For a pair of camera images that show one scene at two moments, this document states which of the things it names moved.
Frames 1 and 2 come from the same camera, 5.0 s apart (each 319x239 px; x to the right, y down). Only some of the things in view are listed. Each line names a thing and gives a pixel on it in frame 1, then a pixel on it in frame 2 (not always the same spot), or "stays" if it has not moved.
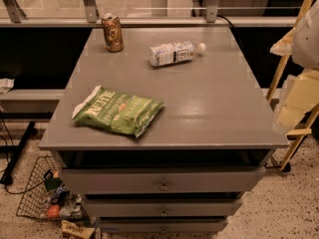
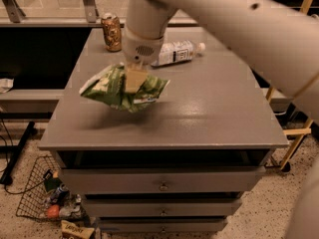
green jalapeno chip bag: (118, 111) -> (110, 87)
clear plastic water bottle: (174, 52) stays
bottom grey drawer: (162, 224) stays
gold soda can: (113, 33) stays
